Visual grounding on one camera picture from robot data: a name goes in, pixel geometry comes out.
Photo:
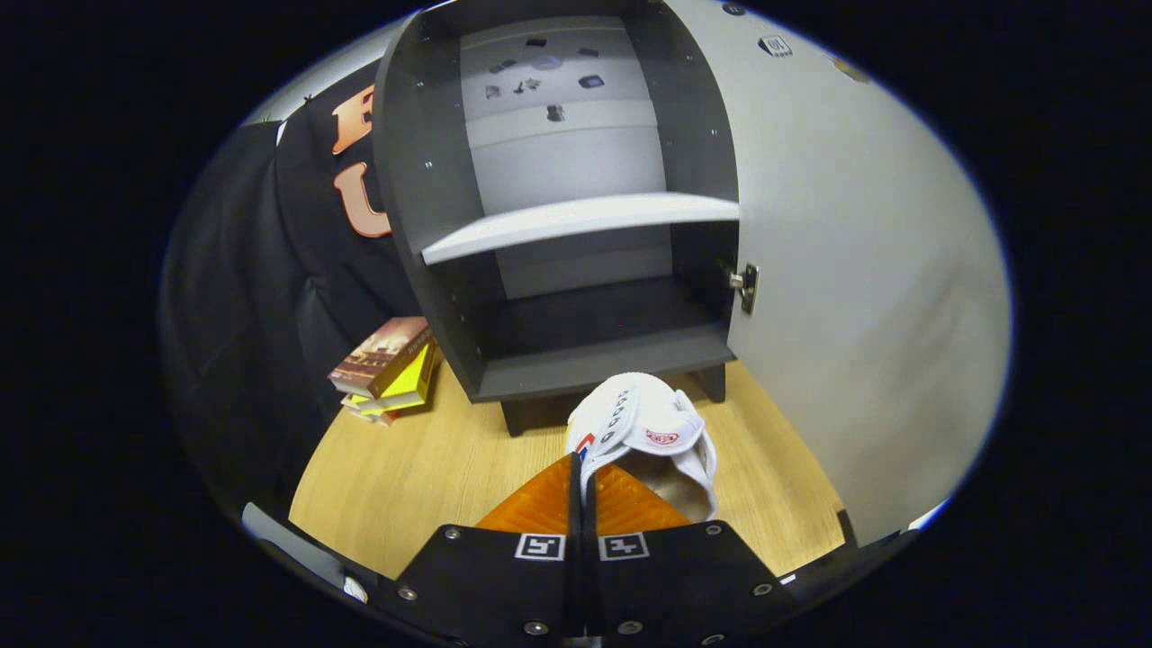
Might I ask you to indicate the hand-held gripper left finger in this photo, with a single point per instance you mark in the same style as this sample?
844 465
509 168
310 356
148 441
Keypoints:
486 576

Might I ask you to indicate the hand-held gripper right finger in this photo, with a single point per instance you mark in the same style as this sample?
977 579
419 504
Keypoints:
675 576

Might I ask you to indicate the white shoe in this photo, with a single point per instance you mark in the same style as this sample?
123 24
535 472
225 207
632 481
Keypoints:
643 418

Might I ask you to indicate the beige shoe cabinet door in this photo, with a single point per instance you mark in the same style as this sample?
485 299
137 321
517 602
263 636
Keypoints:
855 270

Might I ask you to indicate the grey shoe cabinet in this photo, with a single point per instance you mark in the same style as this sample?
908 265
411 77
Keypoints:
432 180

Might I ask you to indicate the metal door hinge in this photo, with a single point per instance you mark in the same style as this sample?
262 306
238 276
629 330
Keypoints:
747 286

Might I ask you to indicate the white cabinet shelf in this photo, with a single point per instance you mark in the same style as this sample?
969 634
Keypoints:
576 220

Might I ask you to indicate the pale thin book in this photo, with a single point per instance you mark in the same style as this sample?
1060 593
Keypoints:
373 417

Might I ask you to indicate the yellow book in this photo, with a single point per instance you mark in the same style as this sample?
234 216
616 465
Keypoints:
409 382

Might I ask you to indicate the brown cover book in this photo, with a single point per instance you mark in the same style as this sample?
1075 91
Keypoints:
378 355

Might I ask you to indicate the black backdrop cloth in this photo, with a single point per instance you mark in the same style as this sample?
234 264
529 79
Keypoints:
243 315

